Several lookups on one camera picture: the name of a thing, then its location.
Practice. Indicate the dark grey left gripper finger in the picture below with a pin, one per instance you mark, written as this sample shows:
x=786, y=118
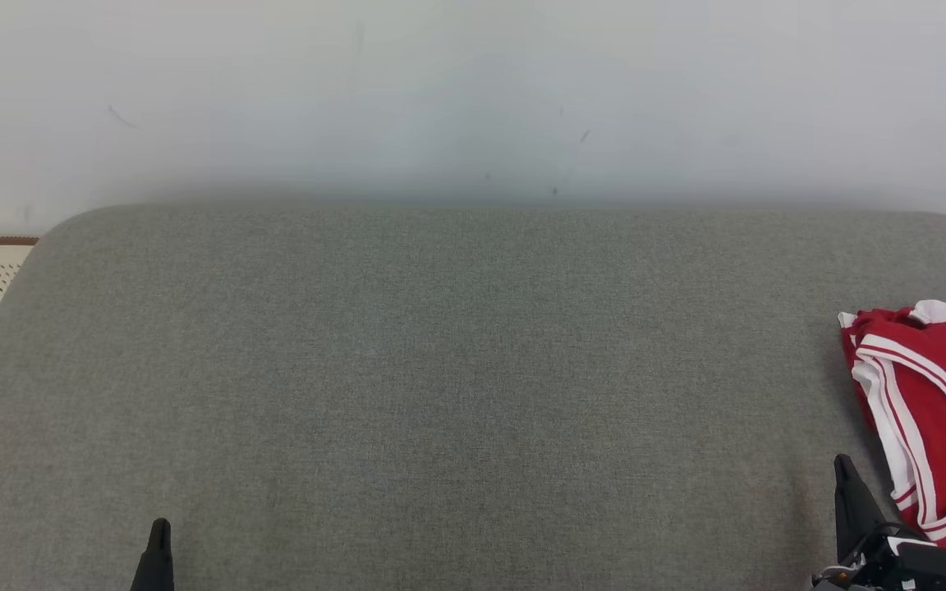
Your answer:
x=157, y=562

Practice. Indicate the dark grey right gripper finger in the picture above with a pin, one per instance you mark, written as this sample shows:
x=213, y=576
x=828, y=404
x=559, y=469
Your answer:
x=855, y=509

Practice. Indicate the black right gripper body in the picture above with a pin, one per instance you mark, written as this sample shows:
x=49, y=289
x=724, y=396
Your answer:
x=925, y=570

